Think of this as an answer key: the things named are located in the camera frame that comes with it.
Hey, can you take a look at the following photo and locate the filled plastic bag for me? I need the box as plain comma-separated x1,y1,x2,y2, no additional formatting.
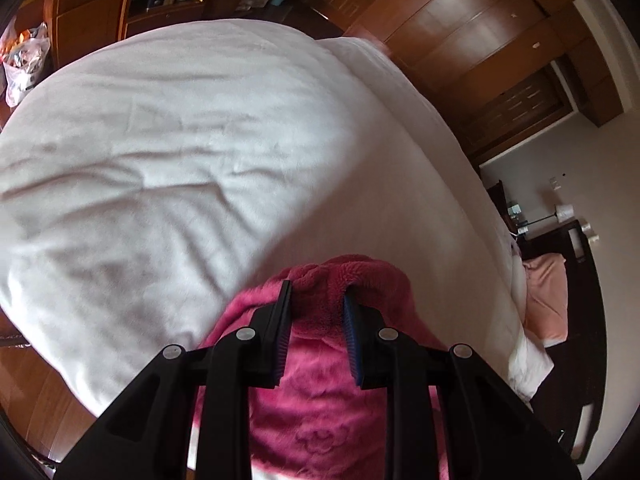
0,22,53,108

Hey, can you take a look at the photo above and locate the dark wooden headboard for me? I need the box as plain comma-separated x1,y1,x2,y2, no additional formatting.
520,220,607,461

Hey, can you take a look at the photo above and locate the wooden shelf cabinet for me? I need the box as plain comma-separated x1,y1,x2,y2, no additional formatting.
42,0,346,68

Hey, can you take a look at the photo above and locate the bedside table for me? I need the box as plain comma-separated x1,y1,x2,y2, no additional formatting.
487,180,532,242

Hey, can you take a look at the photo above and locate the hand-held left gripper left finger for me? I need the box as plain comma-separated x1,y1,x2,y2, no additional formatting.
54,279,293,480

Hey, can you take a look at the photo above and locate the white bedside lamp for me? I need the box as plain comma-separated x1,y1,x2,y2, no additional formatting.
525,204,577,233

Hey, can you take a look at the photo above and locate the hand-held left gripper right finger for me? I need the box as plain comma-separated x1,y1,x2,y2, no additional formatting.
342,292,583,480

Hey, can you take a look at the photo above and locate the white duvet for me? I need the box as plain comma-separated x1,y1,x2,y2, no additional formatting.
0,19,556,418

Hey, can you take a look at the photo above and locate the wooden wardrobe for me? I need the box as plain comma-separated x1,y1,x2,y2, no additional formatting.
300,0,626,161

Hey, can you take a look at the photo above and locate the pink pillow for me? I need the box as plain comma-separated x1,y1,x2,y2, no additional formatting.
522,252,571,346

